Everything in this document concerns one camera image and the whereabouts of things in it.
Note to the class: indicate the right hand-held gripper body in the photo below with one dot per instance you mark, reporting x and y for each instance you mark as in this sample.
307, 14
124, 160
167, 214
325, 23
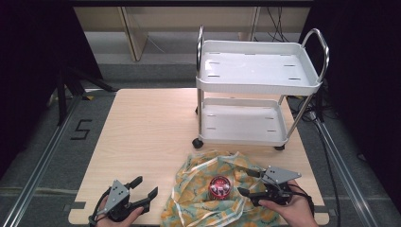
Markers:
277, 181

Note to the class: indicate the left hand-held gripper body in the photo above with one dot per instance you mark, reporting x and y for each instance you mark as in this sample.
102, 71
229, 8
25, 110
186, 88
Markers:
116, 197

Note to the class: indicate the red can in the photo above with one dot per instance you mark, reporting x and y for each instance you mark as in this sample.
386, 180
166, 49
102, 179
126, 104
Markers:
219, 187

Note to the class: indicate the yellow green patterned cloth bag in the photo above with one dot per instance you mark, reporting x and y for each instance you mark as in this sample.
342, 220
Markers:
192, 195

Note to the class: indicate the white two-tier trolley cart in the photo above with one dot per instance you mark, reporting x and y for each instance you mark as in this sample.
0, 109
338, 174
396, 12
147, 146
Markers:
252, 69

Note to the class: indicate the person's left hand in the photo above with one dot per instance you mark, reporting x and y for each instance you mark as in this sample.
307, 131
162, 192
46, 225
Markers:
126, 218

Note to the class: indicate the person's right hand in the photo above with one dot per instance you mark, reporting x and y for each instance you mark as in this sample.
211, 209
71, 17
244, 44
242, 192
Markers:
291, 213

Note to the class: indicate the black tripod stand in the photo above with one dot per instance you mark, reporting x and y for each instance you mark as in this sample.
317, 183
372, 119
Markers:
67, 85

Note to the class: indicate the beige wooden desk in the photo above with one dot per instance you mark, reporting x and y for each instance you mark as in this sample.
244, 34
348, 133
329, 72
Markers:
135, 34

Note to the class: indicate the aluminium floor rail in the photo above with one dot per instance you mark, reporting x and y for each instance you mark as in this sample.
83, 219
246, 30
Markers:
343, 176
34, 176

